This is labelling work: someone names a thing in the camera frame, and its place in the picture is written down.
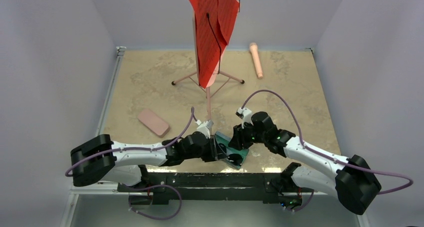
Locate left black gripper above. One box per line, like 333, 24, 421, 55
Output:
183, 134, 228, 162

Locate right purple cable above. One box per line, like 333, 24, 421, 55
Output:
241, 89, 414, 196

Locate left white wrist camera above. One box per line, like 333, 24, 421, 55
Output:
195, 119, 214, 139

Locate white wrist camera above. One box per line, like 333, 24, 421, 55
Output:
236, 107, 253, 129
195, 119, 214, 139

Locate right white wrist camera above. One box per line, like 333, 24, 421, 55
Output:
236, 107, 253, 129

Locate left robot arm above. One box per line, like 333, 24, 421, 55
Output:
65, 131, 226, 192

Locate blue glasses case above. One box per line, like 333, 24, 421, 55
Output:
214, 131, 249, 170

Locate pink toy microphone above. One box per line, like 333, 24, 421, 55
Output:
249, 42, 264, 79

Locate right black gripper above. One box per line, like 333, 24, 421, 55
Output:
228, 120, 267, 151

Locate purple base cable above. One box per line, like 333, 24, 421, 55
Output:
128, 184, 183, 221

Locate aluminium frame rail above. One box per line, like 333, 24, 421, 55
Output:
59, 46, 127, 227

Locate black sunglasses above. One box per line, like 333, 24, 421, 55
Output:
218, 143, 246, 168

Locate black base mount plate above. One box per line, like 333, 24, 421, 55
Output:
117, 172, 311, 208

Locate pink glasses case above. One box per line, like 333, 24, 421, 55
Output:
137, 108, 170, 138

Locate pink music stand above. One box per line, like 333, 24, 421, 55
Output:
171, 71, 245, 120

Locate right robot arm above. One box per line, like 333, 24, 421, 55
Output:
229, 108, 382, 215

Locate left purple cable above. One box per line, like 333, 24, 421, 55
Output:
64, 106, 197, 178

